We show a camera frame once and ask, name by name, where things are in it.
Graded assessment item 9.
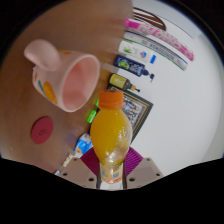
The dark yellow-labelled pump bottle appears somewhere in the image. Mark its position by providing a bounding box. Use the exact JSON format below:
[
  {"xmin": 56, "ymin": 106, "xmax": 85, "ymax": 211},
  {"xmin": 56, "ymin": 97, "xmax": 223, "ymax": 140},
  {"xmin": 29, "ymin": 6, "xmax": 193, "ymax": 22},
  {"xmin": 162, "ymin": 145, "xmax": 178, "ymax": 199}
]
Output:
[{"xmin": 107, "ymin": 73, "xmax": 141, "ymax": 93}]

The pink ceramic mug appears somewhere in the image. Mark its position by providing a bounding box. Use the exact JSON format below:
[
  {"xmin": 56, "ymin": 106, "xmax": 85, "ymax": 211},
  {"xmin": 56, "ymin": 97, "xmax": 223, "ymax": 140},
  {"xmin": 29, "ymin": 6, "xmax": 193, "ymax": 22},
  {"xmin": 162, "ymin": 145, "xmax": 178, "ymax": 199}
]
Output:
[{"xmin": 23, "ymin": 38, "xmax": 101, "ymax": 113}]

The small snack packet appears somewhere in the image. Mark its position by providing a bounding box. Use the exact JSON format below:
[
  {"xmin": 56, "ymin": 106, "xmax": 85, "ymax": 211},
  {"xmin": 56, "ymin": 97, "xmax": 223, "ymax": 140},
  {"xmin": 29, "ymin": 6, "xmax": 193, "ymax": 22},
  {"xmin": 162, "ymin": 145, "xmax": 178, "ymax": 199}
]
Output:
[{"xmin": 62, "ymin": 151, "xmax": 76, "ymax": 168}]

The dark blue pump bottle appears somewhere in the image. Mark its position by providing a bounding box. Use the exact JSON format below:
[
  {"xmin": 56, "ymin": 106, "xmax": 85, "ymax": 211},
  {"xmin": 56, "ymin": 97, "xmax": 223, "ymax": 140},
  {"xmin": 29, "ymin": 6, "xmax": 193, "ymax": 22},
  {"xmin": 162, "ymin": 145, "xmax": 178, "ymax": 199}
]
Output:
[{"xmin": 113, "ymin": 54, "xmax": 156, "ymax": 83}]

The orange-capped juice bottle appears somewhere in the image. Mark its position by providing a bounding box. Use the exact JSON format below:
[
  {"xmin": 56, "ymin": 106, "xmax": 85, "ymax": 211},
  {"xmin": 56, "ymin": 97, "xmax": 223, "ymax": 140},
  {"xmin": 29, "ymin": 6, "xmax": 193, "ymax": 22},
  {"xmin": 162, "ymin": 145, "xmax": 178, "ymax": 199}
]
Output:
[{"xmin": 89, "ymin": 89, "xmax": 134, "ymax": 185}]

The flat round red coaster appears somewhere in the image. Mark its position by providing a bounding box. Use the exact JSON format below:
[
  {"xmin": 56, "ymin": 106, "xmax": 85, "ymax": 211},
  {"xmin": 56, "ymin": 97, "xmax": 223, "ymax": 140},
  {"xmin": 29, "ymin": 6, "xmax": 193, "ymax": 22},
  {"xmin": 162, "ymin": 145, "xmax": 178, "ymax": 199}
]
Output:
[{"xmin": 30, "ymin": 116, "xmax": 55, "ymax": 145}]

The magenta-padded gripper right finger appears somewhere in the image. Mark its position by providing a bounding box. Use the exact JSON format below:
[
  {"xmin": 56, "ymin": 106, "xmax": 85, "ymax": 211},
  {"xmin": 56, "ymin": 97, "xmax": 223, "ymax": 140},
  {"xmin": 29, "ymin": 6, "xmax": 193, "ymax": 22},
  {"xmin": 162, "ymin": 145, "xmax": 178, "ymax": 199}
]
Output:
[{"xmin": 122, "ymin": 146, "xmax": 164, "ymax": 190}]

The pink shuttlecock tube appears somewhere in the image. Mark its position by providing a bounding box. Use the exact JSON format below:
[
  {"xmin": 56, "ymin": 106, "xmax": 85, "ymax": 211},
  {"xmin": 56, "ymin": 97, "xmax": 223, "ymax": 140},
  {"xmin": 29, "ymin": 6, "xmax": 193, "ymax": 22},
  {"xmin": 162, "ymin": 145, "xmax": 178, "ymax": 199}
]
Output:
[{"xmin": 124, "ymin": 18, "xmax": 195, "ymax": 62}]

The white and blue shuttlecock tube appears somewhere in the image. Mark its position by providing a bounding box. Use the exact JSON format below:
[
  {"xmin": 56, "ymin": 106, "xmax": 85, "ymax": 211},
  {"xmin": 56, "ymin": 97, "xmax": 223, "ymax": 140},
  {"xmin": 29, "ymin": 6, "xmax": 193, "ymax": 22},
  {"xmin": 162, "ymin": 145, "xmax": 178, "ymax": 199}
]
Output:
[{"xmin": 123, "ymin": 30, "xmax": 189, "ymax": 72}]

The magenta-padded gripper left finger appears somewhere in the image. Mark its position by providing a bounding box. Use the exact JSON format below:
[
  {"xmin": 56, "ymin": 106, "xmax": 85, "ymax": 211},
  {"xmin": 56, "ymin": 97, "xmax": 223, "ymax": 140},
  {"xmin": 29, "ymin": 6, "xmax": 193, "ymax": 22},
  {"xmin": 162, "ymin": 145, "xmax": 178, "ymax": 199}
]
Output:
[{"xmin": 59, "ymin": 147, "xmax": 103, "ymax": 190}]

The framed group photo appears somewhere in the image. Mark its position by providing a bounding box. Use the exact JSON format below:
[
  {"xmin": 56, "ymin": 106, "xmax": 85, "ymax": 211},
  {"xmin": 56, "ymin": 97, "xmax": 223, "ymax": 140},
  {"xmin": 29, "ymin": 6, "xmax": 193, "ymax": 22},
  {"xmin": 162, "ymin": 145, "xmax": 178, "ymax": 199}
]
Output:
[{"xmin": 107, "ymin": 83, "xmax": 155, "ymax": 139}]

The white shampoo bottle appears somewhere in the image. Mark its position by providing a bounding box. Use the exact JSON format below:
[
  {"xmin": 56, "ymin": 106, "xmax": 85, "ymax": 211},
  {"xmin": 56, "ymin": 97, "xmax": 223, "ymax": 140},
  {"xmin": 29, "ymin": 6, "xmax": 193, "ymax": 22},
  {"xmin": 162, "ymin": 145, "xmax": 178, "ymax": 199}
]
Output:
[{"xmin": 118, "ymin": 40, "xmax": 158, "ymax": 65}]

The blue tissue pack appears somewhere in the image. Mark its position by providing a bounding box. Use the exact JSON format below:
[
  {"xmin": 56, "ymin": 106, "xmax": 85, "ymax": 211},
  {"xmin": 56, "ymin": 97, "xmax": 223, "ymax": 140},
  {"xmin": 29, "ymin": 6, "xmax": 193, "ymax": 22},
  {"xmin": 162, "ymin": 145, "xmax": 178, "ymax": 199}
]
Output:
[{"xmin": 73, "ymin": 132, "xmax": 94, "ymax": 158}]

